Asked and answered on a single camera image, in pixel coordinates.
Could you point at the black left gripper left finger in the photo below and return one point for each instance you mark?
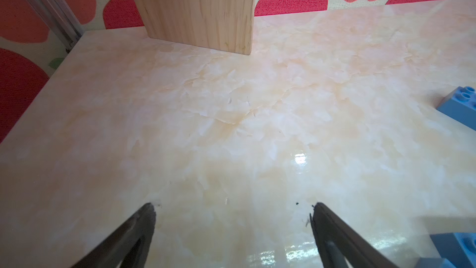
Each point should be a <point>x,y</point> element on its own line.
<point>128,246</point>

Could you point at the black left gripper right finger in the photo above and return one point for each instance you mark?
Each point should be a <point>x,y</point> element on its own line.
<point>339,246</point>

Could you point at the light blue lego brick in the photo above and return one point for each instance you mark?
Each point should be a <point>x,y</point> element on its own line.
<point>456,250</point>
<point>460,105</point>

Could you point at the wooden shelf unit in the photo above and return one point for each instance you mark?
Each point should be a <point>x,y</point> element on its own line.
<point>225,25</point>

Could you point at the left aluminium frame post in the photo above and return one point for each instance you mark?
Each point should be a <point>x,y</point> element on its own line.
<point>59,18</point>

